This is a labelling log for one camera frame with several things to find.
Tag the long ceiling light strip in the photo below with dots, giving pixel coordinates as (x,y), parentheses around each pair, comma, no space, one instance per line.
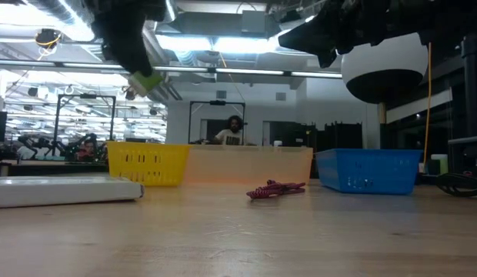
(246,71)

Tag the yellow plastic basket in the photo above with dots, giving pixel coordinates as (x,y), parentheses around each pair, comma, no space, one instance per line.
(146,163)

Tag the person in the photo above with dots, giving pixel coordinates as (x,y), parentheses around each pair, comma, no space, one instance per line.
(231,136)
(87,148)

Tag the white green container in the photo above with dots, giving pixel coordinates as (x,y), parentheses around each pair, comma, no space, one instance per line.
(439,163)

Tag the black background rig frame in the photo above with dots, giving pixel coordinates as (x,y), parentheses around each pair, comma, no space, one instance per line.
(217,102)
(57,123)

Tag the dark background table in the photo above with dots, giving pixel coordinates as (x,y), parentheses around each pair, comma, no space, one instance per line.
(50,167)

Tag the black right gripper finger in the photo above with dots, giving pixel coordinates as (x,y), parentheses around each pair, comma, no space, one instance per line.
(315,34)
(328,57)

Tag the green white USB charger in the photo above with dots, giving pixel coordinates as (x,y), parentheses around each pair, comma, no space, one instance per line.
(146,82)

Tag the blue plastic basket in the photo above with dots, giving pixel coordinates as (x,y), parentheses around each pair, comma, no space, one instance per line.
(369,171)

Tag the white labelled box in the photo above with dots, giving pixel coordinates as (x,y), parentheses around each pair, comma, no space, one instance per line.
(61,190)

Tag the black aluminium table frame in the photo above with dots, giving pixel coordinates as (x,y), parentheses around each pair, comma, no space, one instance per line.
(473,96)

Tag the black background robot arm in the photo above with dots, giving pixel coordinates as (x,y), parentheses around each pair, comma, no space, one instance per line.
(42,144)

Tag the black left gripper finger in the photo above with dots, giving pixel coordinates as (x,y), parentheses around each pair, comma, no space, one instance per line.
(131,54)

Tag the black background cabinets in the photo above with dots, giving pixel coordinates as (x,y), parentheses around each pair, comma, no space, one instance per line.
(338,136)

